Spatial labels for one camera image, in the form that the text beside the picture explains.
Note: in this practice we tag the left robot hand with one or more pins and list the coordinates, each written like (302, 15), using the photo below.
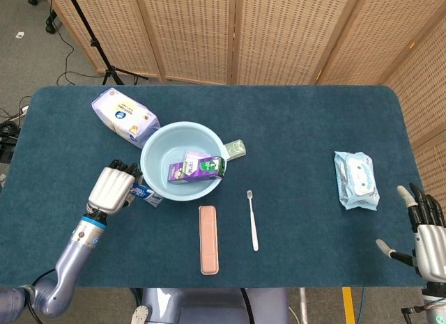
(109, 188)

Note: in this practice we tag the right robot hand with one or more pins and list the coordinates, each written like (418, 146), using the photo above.
(432, 247)

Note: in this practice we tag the blue Crest toothpaste tube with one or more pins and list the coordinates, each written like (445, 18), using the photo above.
(150, 195)

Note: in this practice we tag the purple toothpaste box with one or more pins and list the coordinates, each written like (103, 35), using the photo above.
(195, 170)

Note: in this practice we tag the small purple soap pack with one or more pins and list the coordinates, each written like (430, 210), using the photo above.
(195, 156)

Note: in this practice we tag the light blue plastic basin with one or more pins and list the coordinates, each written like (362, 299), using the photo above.
(157, 170)

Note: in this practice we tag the green soap box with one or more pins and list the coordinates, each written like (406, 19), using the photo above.
(237, 149)

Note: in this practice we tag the purple facial tissue pack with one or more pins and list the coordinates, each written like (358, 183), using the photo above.
(122, 115)

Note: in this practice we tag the light blue wet wipes pack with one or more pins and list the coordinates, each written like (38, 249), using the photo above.
(359, 181)

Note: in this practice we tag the yellow floor tape strip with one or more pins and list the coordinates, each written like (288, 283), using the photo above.
(348, 303)

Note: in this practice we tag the pink toothbrush case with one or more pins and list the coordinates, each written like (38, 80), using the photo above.
(209, 240)

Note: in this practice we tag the black tripod stand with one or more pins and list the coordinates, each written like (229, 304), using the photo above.
(111, 73)

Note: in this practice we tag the white table leg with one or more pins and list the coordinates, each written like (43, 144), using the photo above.
(303, 303)

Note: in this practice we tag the white toothbrush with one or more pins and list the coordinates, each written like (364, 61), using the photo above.
(253, 226)

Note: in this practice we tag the grey-blue robot torso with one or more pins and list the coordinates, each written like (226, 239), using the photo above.
(209, 306)

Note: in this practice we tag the black office chair base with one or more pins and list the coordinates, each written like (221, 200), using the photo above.
(50, 24)

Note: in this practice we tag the white paper scrap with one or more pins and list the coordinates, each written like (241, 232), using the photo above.
(20, 34)

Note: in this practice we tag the teal table mat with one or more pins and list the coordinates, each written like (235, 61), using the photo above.
(296, 111)

